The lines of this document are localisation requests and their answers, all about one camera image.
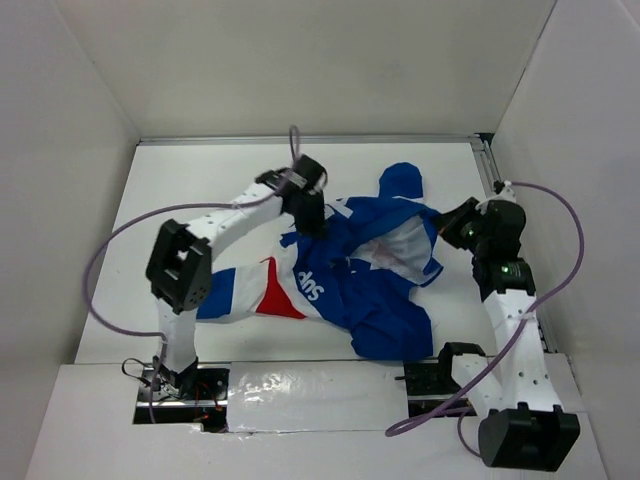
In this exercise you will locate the blue white red jacket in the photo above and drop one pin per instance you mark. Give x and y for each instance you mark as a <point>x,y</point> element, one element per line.
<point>359,277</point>

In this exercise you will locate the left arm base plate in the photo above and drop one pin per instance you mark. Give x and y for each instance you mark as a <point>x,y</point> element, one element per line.
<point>204,404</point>

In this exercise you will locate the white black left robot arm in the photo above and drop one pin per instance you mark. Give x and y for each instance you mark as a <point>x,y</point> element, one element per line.
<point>180,265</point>

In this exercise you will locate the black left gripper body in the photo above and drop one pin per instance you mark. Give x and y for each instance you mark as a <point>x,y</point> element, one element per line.
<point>308,215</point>

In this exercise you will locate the white taped cover panel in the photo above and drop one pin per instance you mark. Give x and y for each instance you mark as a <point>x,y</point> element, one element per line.
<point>325,396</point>

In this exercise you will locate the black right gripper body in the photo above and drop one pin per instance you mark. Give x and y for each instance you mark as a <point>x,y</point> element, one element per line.
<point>466,228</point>

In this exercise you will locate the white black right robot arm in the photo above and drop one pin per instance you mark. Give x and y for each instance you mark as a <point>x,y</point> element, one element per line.
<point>523,424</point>

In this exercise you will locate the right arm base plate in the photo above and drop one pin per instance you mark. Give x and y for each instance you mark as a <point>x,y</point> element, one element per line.
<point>426,386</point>

